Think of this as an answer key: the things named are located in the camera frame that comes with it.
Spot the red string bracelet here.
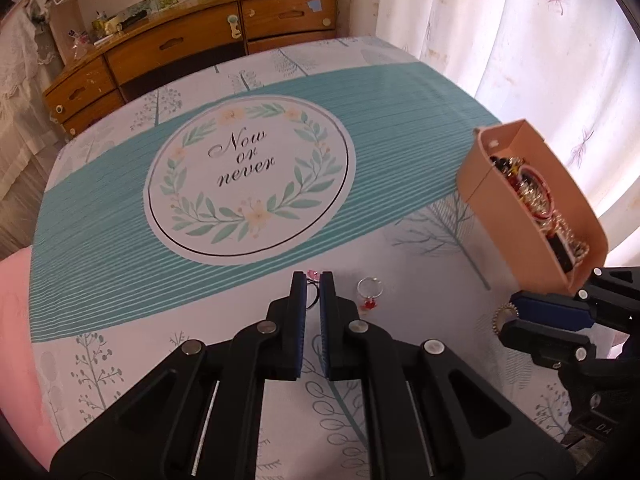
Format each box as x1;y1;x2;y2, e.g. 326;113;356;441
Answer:
517;165;557;222

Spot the wooden desk with drawers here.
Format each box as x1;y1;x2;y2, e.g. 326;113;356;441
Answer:
42;0;339;139

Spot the pink gem ring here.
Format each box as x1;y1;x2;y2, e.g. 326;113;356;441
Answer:
305;269;324;307

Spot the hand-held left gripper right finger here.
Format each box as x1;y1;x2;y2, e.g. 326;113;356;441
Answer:
320;271;577;480

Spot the small perfume bottle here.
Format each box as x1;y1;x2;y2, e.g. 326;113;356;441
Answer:
69;29;92;62

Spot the peach plastic storage box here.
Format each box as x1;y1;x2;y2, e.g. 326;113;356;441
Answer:
457;118;609;297

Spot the gold leaf bracelet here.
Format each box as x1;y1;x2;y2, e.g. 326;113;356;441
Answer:
520;185;592;266

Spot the pink blanket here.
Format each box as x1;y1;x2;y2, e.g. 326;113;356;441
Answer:
0;249;67;463

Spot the red gem ring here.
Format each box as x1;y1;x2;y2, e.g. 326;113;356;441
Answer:
356;277;385;311

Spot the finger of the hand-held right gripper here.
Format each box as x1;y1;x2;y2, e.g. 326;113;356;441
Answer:
498;318;599;371
507;266;640;331

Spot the white floral curtain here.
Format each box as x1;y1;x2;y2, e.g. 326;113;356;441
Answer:
334;0;640;273

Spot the gold rimmed pearl brooch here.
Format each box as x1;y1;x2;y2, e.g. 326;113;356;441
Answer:
492;304;519;334

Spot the white lace cover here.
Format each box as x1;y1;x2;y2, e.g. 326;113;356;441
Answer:
0;0;67;202

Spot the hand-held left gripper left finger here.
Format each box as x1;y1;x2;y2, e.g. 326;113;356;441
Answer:
50;271;307;480

